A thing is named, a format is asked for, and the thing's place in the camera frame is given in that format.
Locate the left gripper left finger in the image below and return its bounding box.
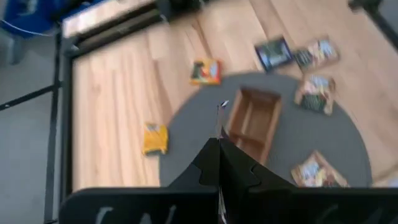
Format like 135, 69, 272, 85
58, 138, 220, 224

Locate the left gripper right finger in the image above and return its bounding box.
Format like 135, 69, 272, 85
220, 138, 398, 224

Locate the beige tea packet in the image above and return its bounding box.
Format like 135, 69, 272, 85
294, 74, 336, 116
290, 150, 349, 187
294, 37, 340, 71

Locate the wooden tea box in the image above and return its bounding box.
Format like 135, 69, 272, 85
225, 87, 283, 166

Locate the orange tea packet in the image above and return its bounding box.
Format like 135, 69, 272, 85
189, 58, 222, 86

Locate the dark blue tea packet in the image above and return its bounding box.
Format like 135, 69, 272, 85
254, 37, 294, 73

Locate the yellow tea packet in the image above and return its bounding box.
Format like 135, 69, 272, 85
142, 123, 169, 156

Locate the round grey woven placemat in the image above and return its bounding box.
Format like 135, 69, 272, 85
159, 72, 373, 187

